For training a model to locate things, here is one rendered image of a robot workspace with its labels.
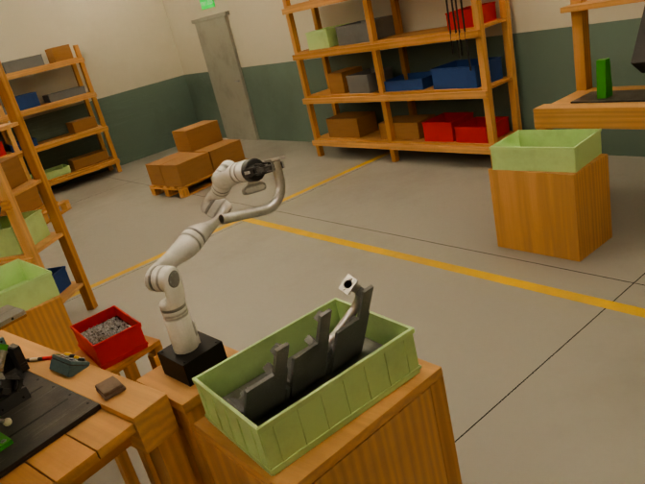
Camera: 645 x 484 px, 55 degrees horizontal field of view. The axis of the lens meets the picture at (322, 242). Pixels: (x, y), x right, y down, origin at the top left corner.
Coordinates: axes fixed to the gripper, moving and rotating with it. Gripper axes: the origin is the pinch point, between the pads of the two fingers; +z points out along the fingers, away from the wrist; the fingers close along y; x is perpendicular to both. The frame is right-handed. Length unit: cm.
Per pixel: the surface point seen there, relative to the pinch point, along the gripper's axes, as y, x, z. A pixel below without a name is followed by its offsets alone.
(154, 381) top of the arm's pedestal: -37, 67, -56
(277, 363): -24, 53, 13
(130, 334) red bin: -29, 57, -93
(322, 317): -6.9, 45.7, 15.6
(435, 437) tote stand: 24, 101, 19
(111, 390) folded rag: -53, 62, -51
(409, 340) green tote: 21, 64, 20
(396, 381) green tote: 14, 76, 18
